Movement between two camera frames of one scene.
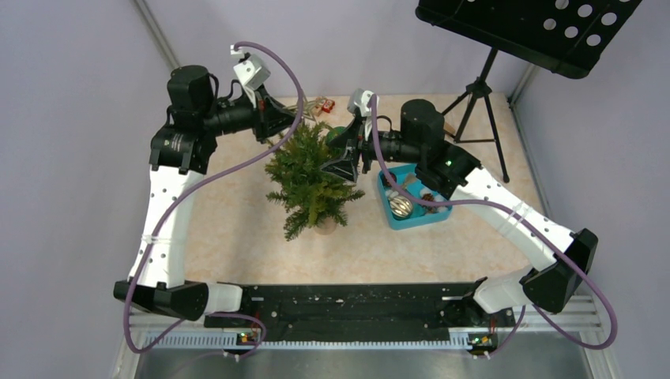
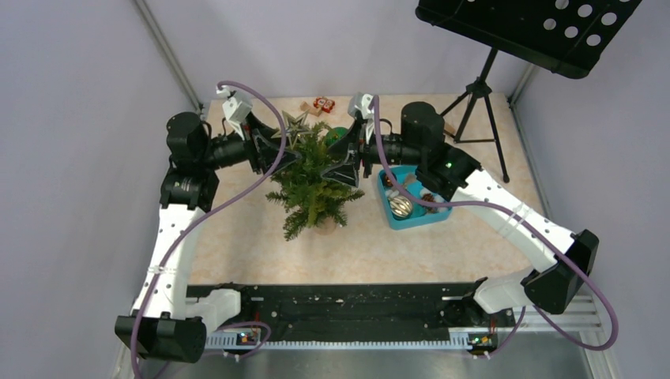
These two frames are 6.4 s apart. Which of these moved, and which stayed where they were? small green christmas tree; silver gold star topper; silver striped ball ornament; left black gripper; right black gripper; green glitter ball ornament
Moved: left black gripper; silver gold star topper
Stayed: right black gripper; small green christmas tree; silver striped ball ornament; green glitter ball ornament
